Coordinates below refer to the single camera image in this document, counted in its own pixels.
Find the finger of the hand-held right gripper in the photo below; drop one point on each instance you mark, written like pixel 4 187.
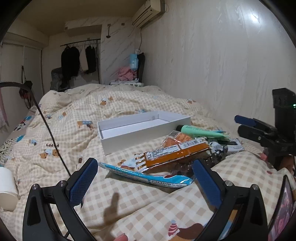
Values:
pixel 242 120
pixel 249 134

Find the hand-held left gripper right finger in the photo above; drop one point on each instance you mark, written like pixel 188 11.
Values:
pixel 205 183

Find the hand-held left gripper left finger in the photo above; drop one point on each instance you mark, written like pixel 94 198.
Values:
pixel 84 180

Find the orange snack packet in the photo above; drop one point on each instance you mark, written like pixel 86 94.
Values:
pixel 175 154

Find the green tube with black cap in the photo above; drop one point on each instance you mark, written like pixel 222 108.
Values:
pixel 198 131

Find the clear bread packet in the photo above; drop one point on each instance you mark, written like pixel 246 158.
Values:
pixel 182 138

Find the white cardboard box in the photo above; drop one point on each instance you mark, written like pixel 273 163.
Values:
pixel 129 139

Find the person's right hand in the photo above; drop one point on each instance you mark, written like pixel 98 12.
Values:
pixel 288 164

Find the person's left hand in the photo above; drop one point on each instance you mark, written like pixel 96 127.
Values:
pixel 122 238

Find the dark transparent hair claw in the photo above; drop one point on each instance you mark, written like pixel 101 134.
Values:
pixel 215 154

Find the green and white packet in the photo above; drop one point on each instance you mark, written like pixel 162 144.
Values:
pixel 219 140

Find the white cup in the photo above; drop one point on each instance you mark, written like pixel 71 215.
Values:
pixel 8 187

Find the smartphone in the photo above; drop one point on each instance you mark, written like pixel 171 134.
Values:
pixel 284 208

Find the zebra striped cloth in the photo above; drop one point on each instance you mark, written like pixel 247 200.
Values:
pixel 9 148

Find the checked bear print quilt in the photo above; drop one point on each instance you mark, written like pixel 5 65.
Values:
pixel 115 99

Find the striped fabric basket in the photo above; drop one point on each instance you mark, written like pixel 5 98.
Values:
pixel 56 80

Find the black hanging bag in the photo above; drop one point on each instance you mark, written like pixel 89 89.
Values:
pixel 26 92

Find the folded patterned cloth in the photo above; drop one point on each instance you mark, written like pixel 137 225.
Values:
pixel 124 83

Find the pink crumpled cloth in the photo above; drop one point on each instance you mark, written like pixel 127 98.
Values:
pixel 126 73

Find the large black hanging garment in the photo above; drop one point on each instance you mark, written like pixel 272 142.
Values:
pixel 70 62

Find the black hanging clothes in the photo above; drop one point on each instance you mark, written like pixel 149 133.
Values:
pixel 100 60

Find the small black hanging garment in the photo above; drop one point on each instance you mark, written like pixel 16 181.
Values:
pixel 90 59

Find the white sliding wardrobe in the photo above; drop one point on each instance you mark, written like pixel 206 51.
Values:
pixel 13 60

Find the wall air conditioner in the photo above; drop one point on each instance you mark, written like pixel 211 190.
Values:
pixel 148 14

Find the dark wall hook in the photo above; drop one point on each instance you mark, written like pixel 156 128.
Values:
pixel 108 34

